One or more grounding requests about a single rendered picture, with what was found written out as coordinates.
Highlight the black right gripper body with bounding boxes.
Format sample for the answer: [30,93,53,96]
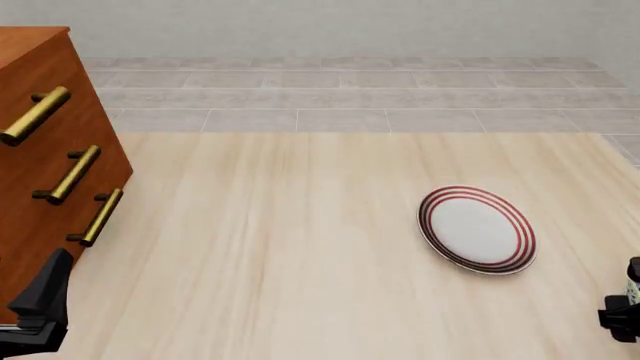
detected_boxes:
[597,294,640,343]

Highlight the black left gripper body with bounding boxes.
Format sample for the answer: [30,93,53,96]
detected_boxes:
[0,318,70,354]

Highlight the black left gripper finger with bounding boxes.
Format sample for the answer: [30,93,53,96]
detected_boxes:
[6,246,76,325]

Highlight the patterned black bowl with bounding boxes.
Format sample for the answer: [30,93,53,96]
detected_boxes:
[622,277,640,306]

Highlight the wooden cabinet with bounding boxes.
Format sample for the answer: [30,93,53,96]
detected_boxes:
[0,25,135,324]

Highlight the white plate with red rings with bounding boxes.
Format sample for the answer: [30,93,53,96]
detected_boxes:
[416,183,539,276]

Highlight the small brass drawer handle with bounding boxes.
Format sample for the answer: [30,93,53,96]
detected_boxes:
[66,187,125,249]

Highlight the medium brass drawer handle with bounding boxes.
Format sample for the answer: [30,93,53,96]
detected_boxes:
[32,144,103,207]

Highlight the large brass drawer handle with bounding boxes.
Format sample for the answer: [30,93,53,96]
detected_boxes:
[0,85,72,148]

